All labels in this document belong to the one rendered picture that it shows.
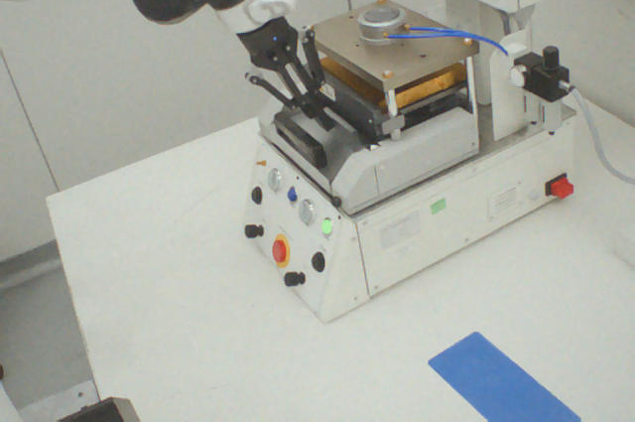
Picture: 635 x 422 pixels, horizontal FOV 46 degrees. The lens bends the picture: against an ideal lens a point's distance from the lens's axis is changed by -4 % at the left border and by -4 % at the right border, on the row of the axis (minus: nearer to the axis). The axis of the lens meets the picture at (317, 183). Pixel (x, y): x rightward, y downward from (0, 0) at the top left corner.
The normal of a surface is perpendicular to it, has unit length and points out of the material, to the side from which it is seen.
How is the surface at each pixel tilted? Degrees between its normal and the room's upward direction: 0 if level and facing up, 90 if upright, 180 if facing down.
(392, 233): 90
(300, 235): 65
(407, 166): 90
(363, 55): 0
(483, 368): 0
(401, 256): 90
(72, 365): 0
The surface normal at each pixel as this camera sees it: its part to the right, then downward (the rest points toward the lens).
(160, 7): -0.05, 0.72
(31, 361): -0.17, -0.81
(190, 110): 0.41, 0.46
